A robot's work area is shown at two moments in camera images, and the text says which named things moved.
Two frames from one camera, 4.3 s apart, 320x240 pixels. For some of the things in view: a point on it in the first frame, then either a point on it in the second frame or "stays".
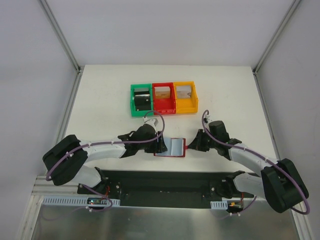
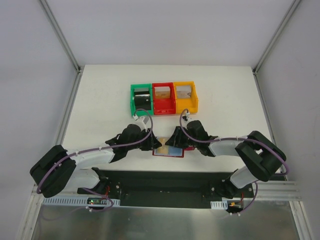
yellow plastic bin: [186, 97] stays
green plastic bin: [141, 113] stays
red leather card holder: [176, 147] stays
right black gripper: [198, 142] → [178, 138]
